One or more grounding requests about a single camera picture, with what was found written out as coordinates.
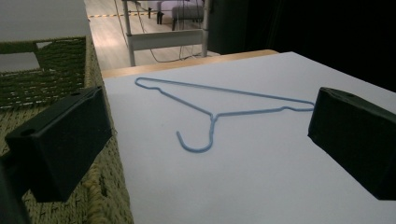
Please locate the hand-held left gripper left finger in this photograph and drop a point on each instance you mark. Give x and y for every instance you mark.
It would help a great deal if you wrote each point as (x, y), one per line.
(59, 140)

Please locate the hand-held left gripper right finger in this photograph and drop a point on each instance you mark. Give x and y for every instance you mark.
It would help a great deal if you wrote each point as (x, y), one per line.
(358, 137)

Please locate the woven wicker basket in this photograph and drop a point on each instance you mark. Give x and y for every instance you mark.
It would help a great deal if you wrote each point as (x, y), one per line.
(62, 81)

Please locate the white sheet table cover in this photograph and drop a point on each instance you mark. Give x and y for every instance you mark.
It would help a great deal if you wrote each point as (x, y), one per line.
(249, 161)

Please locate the dark curtain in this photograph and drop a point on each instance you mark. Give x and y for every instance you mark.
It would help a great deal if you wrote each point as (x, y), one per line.
(311, 34)

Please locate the white board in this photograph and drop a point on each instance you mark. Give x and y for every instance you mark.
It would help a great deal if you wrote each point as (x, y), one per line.
(40, 18)

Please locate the grey upholstered sofa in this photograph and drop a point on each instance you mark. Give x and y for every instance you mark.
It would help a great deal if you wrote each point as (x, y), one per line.
(183, 11)

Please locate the white metal stand frame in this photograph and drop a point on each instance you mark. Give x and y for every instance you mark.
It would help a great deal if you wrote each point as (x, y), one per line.
(165, 39)

